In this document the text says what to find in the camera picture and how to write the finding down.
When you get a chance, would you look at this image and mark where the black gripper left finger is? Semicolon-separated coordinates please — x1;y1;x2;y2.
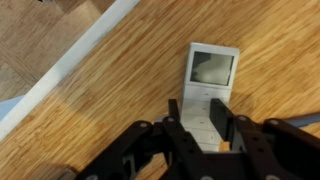
74;98;208;180

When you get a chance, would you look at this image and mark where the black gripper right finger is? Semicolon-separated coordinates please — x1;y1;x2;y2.
209;97;320;180

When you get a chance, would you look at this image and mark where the white remote with screen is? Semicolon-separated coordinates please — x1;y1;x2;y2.
179;41;241;153

